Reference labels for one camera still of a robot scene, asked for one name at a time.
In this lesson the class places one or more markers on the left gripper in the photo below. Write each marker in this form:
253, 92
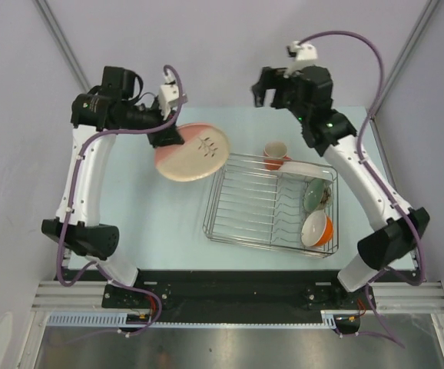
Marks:
170, 136

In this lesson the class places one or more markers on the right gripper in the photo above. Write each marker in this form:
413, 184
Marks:
271, 79

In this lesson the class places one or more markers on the pink cream floral plate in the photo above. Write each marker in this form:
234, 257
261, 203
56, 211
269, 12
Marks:
205, 150

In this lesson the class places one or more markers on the white grey-rimmed deep plate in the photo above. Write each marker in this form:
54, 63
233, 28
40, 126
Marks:
304, 171

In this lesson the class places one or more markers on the metal wire dish rack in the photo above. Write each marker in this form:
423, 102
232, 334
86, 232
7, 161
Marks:
252, 206

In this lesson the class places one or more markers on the green floral bowl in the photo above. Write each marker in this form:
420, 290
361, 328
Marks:
318, 195

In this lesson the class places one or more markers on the orange white bowl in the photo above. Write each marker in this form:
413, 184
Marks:
317, 229

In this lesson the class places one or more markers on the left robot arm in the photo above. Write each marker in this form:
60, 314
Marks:
98, 116

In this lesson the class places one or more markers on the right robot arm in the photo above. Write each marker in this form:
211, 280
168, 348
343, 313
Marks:
397, 227

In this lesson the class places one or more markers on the orange white mug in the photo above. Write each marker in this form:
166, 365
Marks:
275, 155

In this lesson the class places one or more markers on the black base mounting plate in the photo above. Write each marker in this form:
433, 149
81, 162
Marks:
247, 298

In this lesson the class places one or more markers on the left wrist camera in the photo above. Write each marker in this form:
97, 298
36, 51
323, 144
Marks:
169, 96

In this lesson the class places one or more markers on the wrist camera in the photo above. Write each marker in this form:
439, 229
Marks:
169, 96
303, 55

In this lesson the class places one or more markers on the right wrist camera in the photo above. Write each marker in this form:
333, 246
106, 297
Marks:
303, 55

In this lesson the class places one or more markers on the left aluminium frame post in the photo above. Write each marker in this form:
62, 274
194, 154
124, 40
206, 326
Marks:
63, 45

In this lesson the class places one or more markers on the aluminium frame post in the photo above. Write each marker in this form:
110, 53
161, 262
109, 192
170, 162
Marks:
407, 50
63, 45

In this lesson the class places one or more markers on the right aluminium frame post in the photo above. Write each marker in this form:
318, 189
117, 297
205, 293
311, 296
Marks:
407, 50

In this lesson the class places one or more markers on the aluminium front rail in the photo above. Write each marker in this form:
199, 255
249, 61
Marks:
390, 297

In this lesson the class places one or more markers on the white slotted cable duct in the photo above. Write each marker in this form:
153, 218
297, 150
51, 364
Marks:
123, 320

